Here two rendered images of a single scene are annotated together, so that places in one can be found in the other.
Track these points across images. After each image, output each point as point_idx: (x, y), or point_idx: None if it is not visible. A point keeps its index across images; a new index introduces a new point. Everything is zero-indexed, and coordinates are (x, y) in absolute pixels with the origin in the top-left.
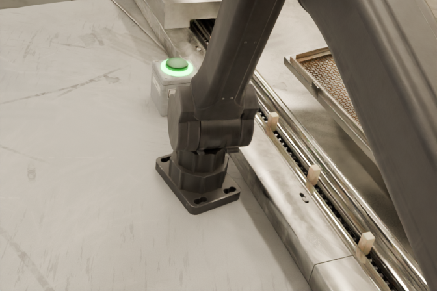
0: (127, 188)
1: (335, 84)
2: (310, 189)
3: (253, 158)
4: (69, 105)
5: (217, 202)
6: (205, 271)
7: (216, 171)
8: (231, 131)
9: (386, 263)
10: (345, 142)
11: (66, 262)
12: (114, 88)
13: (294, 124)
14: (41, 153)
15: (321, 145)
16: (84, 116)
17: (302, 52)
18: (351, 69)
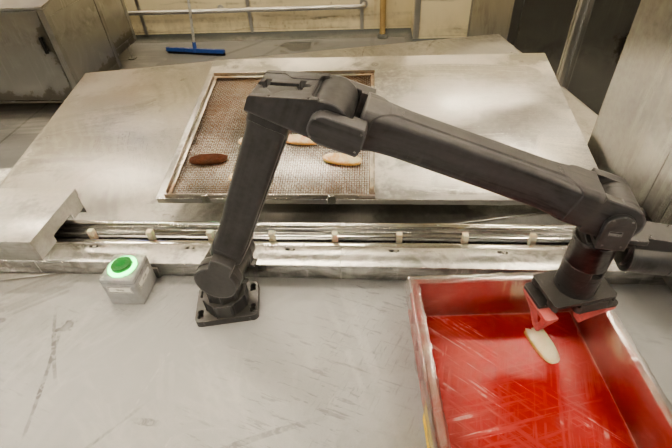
0: (208, 351)
1: (209, 185)
2: (281, 243)
3: None
4: (76, 371)
5: (258, 299)
6: (307, 327)
7: (243, 285)
8: (248, 253)
9: (350, 235)
10: None
11: (258, 413)
12: (80, 328)
13: None
14: (126, 408)
15: None
16: (101, 362)
17: (161, 186)
18: (422, 156)
